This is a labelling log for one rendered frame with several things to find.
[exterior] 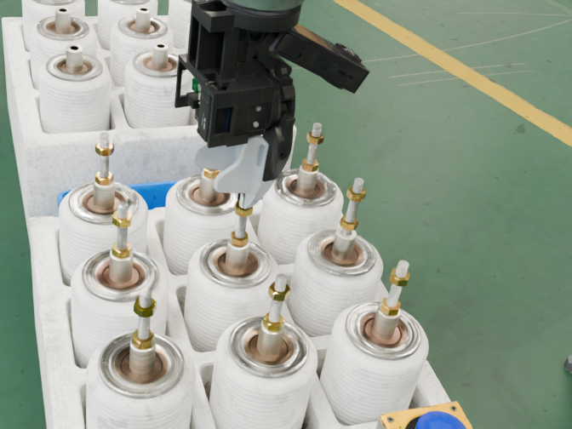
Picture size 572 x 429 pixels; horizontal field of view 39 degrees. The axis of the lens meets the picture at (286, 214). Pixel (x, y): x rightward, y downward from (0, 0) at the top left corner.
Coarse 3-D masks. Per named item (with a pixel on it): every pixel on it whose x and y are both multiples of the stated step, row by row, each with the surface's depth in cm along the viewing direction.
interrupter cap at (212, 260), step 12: (216, 240) 86; (204, 252) 84; (216, 252) 85; (252, 252) 86; (264, 252) 86; (204, 264) 83; (216, 264) 83; (252, 264) 85; (264, 264) 84; (216, 276) 82; (228, 276) 82; (240, 276) 83; (252, 276) 83; (264, 276) 83; (240, 288) 81
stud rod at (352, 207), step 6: (354, 180) 82; (360, 180) 82; (354, 186) 82; (360, 186) 82; (360, 192) 83; (354, 204) 83; (348, 210) 84; (354, 210) 84; (348, 216) 84; (354, 216) 84; (348, 234) 86
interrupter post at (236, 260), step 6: (228, 240) 82; (228, 246) 82; (234, 246) 82; (246, 246) 82; (228, 252) 82; (234, 252) 82; (240, 252) 82; (246, 252) 82; (228, 258) 83; (234, 258) 82; (240, 258) 82; (246, 258) 83; (228, 264) 83; (234, 264) 83; (240, 264) 83; (234, 270) 83; (240, 270) 83
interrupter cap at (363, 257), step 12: (312, 240) 89; (324, 240) 89; (360, 240) 90; (312, 252) 87; (324, 252) 88; (360, 252) 88; (372, 252) 88; (324, 264) 86; (336, 264) 86; (348, 264) 87; (360, 264) 87; (372, 264) 87; (348, 276) 85
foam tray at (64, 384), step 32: (32, 224) 95; (160, 224) 100; (256, 224) 105; (32, 256) 93; (160, 256) 94; (64, 288) 88; (384, 288) 95; (64, 320) 84; (288, 320) 89; (64, 352) 81; (192, 352) 83; (320, 352) 87; (64, 384) 78; (320, 384) 82; (64, 416) 75; (192, 416) 77; (320, 416) 79
